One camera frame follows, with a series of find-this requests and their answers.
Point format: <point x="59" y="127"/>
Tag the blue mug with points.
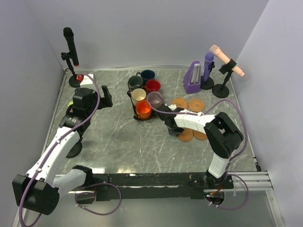
<point x="146" y="75"/>

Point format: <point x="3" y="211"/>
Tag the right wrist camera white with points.
<point x="174" y="108"/>

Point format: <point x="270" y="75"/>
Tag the lilac mug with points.
<point x="155" y="98"/>

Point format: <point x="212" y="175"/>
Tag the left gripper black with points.
<point x="105" y="101"/>

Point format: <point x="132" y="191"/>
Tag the black serving tray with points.
<point x="153" y="114"/>

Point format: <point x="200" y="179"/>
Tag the orange mug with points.
<point x="143" y="110"/>

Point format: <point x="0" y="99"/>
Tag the dark green mug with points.
<point x="135" y="82"/>

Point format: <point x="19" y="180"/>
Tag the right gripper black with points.
<point x="173" y="132"/>

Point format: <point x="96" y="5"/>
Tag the woven rattan coaster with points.
<point x="180" y="103"/>
<point x="196" y="105"/>

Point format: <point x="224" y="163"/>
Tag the purple microphone black stand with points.
<point x="209" y="83"/>

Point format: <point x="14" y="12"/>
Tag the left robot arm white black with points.
<point x="39" y="190"/>

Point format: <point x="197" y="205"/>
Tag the black round stand base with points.
<point x="75" y="150"/>

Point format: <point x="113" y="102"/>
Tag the cream mug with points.
<point x="137" y="95"/>

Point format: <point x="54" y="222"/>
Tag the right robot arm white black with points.
<point x="223" y="135"/>

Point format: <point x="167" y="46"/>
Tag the light wood coaster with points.
<point x="199" y="135"/>
<point x="186" y="135"/>

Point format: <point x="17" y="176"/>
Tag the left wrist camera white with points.
<point x="85" y="80"/>

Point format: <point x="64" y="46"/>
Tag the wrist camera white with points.
<point x="85" y="80"/>
<point x="174" y="108"/>

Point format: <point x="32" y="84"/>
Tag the left black microphone stand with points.
<point x="73" y="82"/>

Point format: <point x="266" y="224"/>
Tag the red mug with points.
<point x="152" y="85"/>

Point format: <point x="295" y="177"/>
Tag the purple metronome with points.
<point x="192" y="78"/>

